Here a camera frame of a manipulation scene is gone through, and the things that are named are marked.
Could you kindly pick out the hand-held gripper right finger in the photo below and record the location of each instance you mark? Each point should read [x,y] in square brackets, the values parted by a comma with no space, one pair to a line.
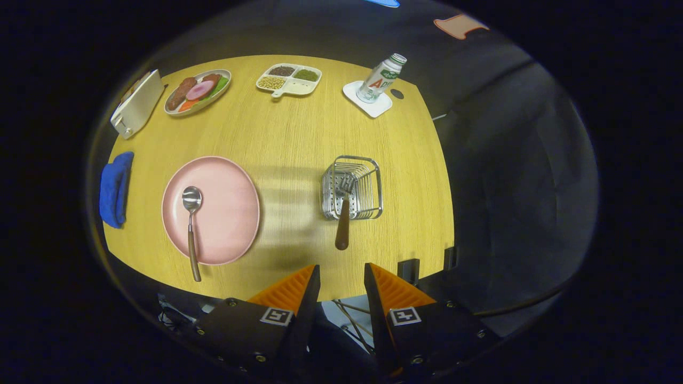
[376,320]

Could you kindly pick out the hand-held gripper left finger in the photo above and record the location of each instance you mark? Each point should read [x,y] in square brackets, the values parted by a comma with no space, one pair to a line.
[305,314]

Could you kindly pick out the black table clamp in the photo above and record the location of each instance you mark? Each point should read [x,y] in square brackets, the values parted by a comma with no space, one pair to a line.
[408,272]
[450,258]

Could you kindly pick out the pink round plate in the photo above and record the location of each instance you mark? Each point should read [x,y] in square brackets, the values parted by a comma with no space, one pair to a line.
[224,213]

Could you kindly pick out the white square coaster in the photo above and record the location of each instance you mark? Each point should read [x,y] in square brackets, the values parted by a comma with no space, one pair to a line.
[376,108]

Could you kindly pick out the dark round table grommet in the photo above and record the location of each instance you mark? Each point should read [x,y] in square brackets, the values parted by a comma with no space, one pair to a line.
[397,94]

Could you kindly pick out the white divided bean dish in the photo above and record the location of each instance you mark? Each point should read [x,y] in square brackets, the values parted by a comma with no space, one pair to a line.
[291,87]

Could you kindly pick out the blue cloth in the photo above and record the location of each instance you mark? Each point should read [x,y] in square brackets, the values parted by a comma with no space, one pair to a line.
[113,189]

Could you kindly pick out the grey food plate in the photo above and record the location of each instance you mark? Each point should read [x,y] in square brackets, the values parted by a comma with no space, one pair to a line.
[221,95]

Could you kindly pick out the white drink bottle green cap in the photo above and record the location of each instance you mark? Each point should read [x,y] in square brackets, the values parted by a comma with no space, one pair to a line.
[379,80]

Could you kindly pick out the orange carrot slice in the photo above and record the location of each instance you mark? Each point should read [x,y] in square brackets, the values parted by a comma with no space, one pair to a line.
[187,105]

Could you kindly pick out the green lettuce leaf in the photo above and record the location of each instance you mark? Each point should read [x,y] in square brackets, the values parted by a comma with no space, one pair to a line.
[220,85]

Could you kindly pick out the pink ham slice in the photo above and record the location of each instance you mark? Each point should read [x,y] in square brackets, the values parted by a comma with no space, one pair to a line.
[200,90]

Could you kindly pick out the long brown sausage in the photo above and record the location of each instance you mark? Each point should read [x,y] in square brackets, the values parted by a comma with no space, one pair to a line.
[180,95]

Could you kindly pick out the short brown sausage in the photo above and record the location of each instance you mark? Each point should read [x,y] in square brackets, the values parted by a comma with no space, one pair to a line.
[212,78]

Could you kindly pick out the white toaster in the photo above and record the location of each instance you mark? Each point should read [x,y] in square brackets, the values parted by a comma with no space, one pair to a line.
[139,106]

